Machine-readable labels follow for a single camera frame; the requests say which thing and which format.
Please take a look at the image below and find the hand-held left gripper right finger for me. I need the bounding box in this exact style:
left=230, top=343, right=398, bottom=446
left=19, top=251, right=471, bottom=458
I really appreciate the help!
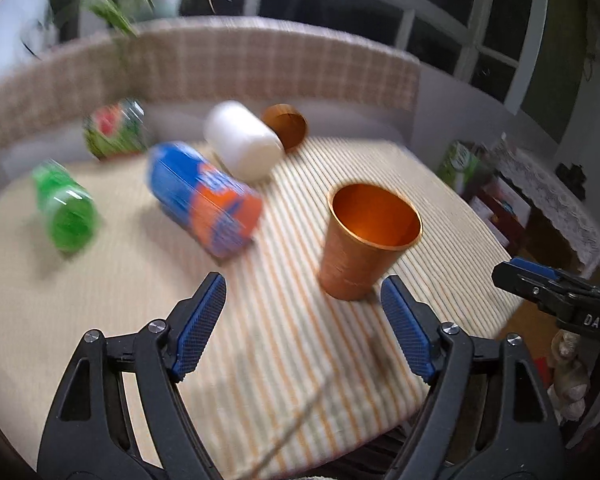
left=381, top=275, right=567, bottom=480

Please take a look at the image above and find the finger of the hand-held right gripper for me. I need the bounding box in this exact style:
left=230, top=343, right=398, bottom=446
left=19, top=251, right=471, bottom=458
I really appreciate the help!
left=491, top=257, right=588, bottom=313

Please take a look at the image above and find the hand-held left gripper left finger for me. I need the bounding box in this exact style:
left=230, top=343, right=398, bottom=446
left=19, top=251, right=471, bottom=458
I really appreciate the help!
left=36, top=272, right=228, bottom=480

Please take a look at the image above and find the white cup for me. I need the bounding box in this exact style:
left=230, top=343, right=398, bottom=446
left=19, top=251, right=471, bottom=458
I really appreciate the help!
left=203, top=100, right=285, bottom=183

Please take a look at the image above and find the upright copper cup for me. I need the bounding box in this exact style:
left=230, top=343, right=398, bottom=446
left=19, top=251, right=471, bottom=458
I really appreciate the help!
left=319, top=183, right=424, bottom=302

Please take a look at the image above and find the small copper cup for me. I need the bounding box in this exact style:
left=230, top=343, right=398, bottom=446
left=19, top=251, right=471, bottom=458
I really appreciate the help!
left=262, top=104, right=309, bottom=154

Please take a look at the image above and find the beige figurine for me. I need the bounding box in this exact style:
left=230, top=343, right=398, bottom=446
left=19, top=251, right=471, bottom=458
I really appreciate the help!
left=549, top=331, right=590, bottom=423

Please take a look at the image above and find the lace covered side table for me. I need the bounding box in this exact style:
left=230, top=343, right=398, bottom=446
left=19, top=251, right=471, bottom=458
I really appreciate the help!
left=467, top=147, right=600, bottom=281

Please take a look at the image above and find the striped tablecloth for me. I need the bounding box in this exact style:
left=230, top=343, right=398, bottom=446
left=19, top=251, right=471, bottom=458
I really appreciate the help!
left=0, top=136, right=526, bottom=471

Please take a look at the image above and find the blue and orange can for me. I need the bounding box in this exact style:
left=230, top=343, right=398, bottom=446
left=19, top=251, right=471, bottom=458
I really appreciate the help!
left=146, top=140, right=264, bottom=261

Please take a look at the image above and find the green and white box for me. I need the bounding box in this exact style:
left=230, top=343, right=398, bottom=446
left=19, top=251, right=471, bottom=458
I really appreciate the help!
left=436, top=140, right=482, bottom=196

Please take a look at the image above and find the green plastic bottle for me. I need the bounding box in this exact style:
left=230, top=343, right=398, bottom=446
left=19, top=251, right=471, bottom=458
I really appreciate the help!
left=32, top=159, right=100, bottom=254

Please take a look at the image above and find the watermelon print can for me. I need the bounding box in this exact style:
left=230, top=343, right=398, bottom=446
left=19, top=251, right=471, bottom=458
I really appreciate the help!
left=82, top=98, right=149, bottom=162

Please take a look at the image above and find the checked sofa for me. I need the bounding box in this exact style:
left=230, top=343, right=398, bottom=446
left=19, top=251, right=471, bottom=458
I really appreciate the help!
left=0, top=16, right=421, bottom=181

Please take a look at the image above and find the white framed window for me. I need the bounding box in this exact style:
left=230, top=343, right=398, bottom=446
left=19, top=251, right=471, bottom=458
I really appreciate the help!
left=250, top=0, right=551, bottom=116

